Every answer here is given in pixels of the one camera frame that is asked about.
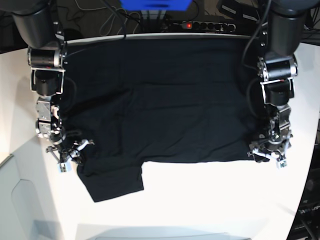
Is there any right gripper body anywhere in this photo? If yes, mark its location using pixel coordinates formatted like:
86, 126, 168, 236
45, 139, 95, 164

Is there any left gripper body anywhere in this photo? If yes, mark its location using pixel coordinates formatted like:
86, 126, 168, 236
247, 139, 292, 161

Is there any black T-shirt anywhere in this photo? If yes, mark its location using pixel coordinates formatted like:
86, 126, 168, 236
61, 38, 263, 202

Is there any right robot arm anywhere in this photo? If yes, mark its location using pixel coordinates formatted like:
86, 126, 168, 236
12, 0, 93, 173

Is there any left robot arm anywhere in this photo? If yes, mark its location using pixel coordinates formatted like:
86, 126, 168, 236
244, 0, 319, 168

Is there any black power adapter brick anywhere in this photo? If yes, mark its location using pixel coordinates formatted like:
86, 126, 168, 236
217, 0, 260, 23

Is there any blue box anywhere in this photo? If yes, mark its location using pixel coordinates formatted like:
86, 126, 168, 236
120, 0, 192, 11

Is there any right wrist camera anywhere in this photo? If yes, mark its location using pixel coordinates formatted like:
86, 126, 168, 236
57, 161, 72, 173

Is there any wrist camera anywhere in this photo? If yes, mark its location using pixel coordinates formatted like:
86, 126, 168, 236
57, 161, 72, 173
276, 159, 288, 169

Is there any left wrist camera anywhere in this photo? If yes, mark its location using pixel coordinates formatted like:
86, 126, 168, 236
276, 159, 288, 169

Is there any white power strip red switch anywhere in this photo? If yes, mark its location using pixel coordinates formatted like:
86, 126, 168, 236
163, 21, 237, 34

